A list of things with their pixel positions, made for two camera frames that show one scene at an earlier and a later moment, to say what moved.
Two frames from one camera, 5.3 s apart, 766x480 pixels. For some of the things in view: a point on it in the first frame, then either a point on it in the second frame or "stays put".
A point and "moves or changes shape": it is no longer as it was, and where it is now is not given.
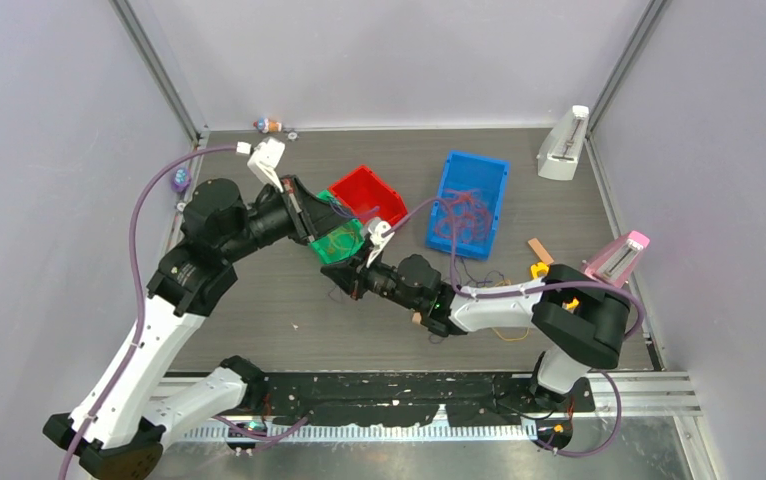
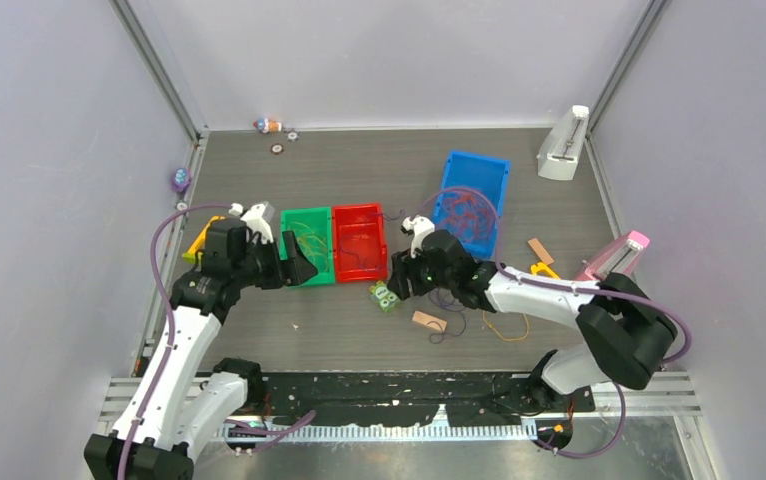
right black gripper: [351, 275] to [404, 265]
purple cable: [355, 215] moves or changes shape
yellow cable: [341, 248] to [307, 243]
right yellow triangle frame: [540, 271] stays put
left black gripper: [310, 215] to [292, 271]
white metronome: [558, 157] stays put
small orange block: [540, 251] stays put
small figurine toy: [267, 126] stays put
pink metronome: [614, 261] stays put
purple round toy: [181, 179] stays put
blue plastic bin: [475, 186] stays put
